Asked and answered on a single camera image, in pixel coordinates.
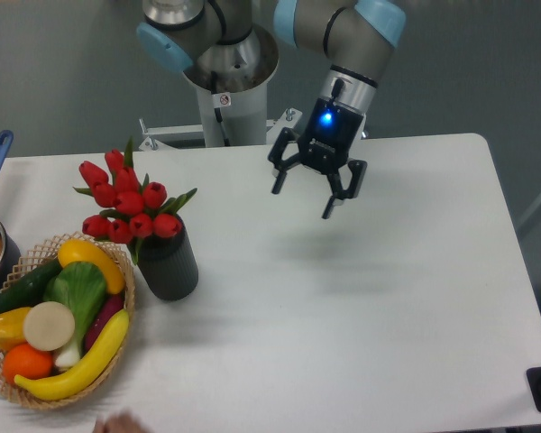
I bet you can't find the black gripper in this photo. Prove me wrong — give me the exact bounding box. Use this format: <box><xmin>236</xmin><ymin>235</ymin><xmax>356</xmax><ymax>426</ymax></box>
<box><xmin>267</xmin><ymin>96</ymin><xmax>369</xmax><ymax>221</ymax></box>

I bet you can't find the red tulip bouquet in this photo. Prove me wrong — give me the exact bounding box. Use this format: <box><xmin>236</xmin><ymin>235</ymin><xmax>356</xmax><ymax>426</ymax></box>
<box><xmin>74</xmin><ymin>140</ymin><xmax>197</xmax><ymax>263</ymax></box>

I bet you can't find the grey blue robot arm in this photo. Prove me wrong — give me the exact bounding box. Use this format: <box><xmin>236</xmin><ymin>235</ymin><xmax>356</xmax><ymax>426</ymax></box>
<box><xmin>136</xmin><ymin>1</ymin><xmax>406</xmax><ymax>215</ymax></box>

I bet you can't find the dark grey ribbed vase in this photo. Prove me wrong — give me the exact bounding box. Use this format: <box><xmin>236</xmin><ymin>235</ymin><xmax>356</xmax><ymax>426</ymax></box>
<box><xmin>137</xmin><ymin>220</ymin><xmax>198</xmax><ymax>301</ymax></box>

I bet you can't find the person's hand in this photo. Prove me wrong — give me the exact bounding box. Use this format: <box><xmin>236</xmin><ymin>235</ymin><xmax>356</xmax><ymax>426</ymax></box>
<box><xmin>92</xmin><ymin>411</ymin><xmax>151</xmax><ymax>433</ymax></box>

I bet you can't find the purple sweet potato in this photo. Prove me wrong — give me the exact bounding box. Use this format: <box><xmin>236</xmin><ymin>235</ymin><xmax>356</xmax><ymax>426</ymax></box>
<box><xmin>83</xmin><ymin>294</ymin><xmax>124</xmax><ymax>353</ymax></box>

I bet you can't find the yellow squash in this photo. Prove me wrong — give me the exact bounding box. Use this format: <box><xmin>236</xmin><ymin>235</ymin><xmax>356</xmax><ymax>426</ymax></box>
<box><xmin>58</xmin><ymin>239</ymin><xmax>125</xmax><ymax>295</ymax></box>

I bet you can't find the green leafy bok choy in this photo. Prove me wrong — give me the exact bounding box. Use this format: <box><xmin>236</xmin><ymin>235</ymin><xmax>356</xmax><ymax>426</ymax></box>
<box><xmin>42</xmin><ymin>262</ymin><xmax>106</xmax><ymax>372</ymax></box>

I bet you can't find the woven wicker basket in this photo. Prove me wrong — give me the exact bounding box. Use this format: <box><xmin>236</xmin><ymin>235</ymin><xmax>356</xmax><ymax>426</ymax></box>
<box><xmin>0</xmin><ymin>233</ymin><xmax>135</xmax><ymax>410</ymax></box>

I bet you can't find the green cucumber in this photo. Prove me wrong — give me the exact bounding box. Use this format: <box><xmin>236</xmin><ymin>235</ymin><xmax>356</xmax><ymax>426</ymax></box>
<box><xmin>0</xmin><ymin>259</ymin><xmax>62</xmax><ymax>314</ymax></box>

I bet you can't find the beige round disc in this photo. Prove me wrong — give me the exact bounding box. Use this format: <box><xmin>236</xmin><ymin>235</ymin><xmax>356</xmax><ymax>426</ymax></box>
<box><xmin>23</xmin><ymin>301</ymin><xmax>75</xmax><ymax>352</ymax></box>

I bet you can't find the yellow banana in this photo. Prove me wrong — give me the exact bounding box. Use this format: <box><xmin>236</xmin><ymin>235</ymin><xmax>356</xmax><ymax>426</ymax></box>
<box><xmin>14</xmin><ymin>309</ymin><xmax>130</xmax><ymax>401</ymax></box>

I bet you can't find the yellow bell pepper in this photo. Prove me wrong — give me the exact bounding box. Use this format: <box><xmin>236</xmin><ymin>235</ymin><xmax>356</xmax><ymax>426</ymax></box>
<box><xmin>0</xmin><ymin>307</ymin><xmax>32</xmax><ymax>352</ymax></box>

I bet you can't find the orange fruit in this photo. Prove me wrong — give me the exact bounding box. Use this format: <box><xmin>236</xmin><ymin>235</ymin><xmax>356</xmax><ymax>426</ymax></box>
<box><xmin>2</xmin><ymin>343</ymin><xmax>53</xmax><ymax>385</ymax></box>

